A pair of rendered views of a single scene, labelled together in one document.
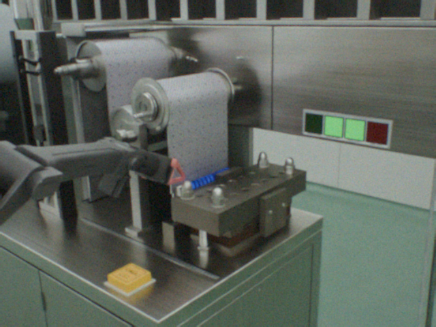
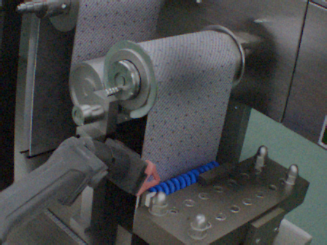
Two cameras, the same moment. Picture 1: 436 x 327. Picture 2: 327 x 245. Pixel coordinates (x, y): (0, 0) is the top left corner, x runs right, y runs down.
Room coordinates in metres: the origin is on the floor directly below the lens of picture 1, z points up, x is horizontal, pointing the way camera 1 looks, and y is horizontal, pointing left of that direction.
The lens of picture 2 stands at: (0.23, 0.10, 1.70)
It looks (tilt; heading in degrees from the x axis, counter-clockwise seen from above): 28 degrees down; 1
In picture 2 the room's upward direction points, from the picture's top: 9 degrees clockwise
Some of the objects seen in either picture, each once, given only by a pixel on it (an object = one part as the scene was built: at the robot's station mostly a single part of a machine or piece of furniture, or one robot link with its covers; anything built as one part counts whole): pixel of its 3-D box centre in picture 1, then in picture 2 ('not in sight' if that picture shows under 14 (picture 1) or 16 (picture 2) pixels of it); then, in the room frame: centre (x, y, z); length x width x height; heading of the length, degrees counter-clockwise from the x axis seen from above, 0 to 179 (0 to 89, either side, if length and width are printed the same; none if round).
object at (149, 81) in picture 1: (149, 106); (129, 79); (1.25, 0.18, 1.25); 0.15 x 0.01 x 0.15; 49
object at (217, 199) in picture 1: (217, 196); (199, 224); (1.11, 0.00, 1.05); 0.04 x 0.04 x 0.04
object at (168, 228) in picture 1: (203, 214); (171, 214); (1.31, 0.05, 0.92); 0.28 x 0.04 x 0.04; 139
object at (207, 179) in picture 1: (207, 181); (186, 181); (1.29, 0.03, 1.03); 0.21 x 0.04 x 0.03; 139
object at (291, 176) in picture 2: (289, 164); (293, 172); (1.35, -0.21, 1.05); 0.04 x 0.04 x 0.04
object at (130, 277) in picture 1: (129, 277); not in sight; (0.97, 0.21, 0.91); 0.07 x 0.07 x 0.02; 49
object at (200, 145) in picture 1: (199, 150); (185, 141); (1.30, 0.05, 1.11); 0.23 x 0.01 x 0.18; 139
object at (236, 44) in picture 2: (214, 92); (217, 57); (1.44, 0.01, 1.25); 0.15 x 0.01 x 0.15; 49
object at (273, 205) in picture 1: (274, 212); (261, 237); (1.21, -0.15, 0.96); 0.10 x 0.03 x 0.11; 139
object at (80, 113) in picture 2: (120, 137); (82, 114); (1.22, 0.25, 1.18); 0.04 x 0.02 x 0.04; 49
